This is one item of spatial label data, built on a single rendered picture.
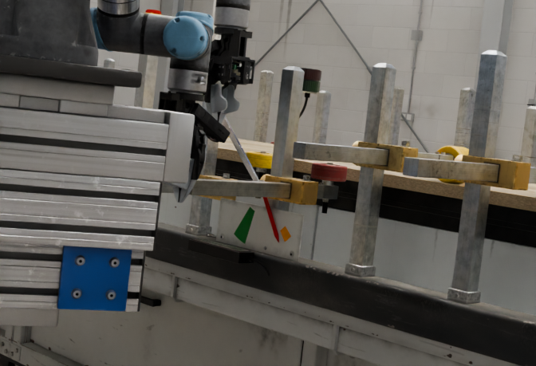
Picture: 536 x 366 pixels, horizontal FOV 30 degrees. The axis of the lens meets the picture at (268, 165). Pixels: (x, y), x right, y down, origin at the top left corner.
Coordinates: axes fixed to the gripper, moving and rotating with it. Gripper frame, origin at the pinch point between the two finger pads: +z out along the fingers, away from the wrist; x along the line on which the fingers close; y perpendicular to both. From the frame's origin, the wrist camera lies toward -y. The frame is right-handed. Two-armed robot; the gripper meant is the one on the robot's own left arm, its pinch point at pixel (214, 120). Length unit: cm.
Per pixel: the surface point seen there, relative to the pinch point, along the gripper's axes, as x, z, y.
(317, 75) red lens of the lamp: 15.1, -12.0, 15.1
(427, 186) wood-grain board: 29.2, 9.6, 37.5
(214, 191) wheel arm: -13.9, 14.0, 17.5
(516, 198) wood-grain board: 29, 9, 59
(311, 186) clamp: 10.6, 11.9, 20.9
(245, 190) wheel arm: -5.6, 13.7, 17.5
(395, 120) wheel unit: 118, -5, -41
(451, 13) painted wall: 680, -120, -420
